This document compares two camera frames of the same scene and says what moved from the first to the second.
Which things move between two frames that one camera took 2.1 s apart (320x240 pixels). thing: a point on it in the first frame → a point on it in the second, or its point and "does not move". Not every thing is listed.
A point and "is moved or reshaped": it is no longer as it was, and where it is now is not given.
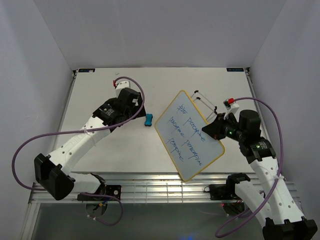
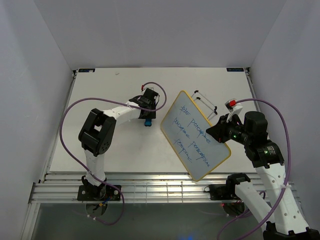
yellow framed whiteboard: x=190 y=148 is moved or reshaped
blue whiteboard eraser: x=148 y=119 does not move
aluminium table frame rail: x=146 y=188 does not move
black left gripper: x=137 y=108 → x=152 y=115
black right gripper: x=214 y=129 does not move
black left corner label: x=86 y=70 does not move
